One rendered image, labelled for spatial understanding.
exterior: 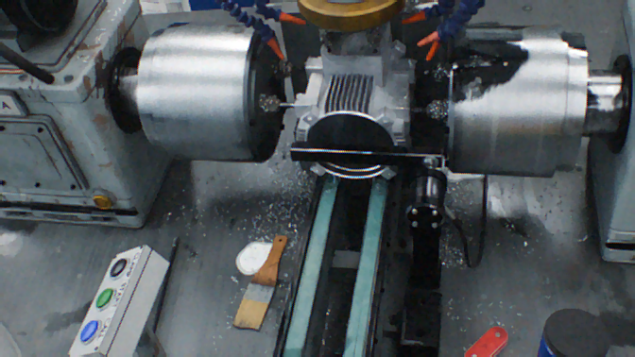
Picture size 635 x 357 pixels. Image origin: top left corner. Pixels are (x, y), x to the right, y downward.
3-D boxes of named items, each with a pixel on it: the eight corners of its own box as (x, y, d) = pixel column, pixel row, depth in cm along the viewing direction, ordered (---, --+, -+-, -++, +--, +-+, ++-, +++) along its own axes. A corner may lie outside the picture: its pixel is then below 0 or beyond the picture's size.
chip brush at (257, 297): (270, 235, 131) (269, 232, 130) (295, 239, 129) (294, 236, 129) (231, 327, 118) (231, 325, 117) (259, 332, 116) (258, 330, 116)
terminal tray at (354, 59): (334, 46, 124) (331, 13, 119) (392, 47, 122) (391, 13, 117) (323, 89, 116) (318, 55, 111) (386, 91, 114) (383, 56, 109)
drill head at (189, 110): (145, 96, 146) (103, -6, 127) (310, 102, 139) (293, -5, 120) (98, 182, 129) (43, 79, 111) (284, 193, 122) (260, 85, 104)
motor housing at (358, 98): (322, 109, 136) (310, 29, 122) (417, 111, 132) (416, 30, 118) (302, 182, 123) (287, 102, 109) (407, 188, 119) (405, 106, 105)
